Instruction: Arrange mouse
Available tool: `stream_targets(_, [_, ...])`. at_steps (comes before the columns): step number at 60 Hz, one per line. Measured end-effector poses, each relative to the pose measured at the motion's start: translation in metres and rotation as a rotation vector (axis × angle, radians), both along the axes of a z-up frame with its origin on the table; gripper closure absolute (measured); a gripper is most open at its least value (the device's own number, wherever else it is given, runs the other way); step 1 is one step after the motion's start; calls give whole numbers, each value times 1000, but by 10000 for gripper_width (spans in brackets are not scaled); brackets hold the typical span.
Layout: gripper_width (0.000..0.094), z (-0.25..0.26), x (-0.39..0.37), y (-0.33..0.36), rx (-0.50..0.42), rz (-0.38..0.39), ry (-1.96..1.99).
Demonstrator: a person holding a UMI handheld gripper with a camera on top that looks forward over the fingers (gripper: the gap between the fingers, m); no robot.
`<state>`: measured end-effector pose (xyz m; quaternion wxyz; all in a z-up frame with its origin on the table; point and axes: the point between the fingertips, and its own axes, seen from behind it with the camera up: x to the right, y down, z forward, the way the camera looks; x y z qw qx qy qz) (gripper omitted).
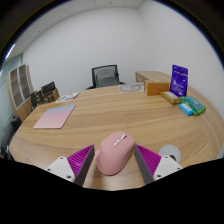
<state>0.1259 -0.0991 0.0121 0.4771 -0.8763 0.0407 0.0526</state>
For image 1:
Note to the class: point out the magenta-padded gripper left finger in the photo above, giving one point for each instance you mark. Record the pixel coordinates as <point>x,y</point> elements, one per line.
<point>78,161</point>

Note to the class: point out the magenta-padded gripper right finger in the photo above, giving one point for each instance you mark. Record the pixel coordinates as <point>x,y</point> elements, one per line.
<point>150,160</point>

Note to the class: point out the pink computer mouse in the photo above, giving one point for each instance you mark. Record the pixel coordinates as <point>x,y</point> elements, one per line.
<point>113,156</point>

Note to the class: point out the pink-blue gradient mouse pad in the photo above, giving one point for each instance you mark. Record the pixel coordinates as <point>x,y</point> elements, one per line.
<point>55,116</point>

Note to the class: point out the blue small box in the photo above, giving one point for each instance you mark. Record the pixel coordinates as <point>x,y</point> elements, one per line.
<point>186,109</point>

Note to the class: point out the printed sticker sheet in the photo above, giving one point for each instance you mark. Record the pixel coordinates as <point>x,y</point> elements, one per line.
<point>66,97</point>

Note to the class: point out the tan small box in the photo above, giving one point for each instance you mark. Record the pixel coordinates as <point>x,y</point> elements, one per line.
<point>170,97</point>

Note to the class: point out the large brown cardboard box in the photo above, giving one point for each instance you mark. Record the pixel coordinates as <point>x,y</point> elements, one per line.
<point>51,96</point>

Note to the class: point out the green box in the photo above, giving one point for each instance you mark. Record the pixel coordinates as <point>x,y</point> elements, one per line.
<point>196,105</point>

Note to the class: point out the orange-brown box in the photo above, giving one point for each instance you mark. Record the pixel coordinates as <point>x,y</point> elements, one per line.
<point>156,88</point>

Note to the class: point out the black leather chair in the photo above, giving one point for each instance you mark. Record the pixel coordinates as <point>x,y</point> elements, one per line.
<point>8,133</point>

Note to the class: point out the black cardboard box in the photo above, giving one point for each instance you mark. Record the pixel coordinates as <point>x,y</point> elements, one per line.
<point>48,87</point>

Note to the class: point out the wooden side desk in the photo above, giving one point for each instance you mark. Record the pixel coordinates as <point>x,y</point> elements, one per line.
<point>151,76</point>

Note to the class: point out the purple packet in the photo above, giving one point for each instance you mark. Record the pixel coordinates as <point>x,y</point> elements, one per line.
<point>178,80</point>

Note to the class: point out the black mesh office chair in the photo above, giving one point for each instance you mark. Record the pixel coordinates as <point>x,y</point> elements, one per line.
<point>95,75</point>

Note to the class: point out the grey backpack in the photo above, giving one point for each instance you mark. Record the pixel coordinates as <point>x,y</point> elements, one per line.
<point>107,78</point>

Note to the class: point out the wooden shelf unit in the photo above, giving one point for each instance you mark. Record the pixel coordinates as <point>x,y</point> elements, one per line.
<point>20,90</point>

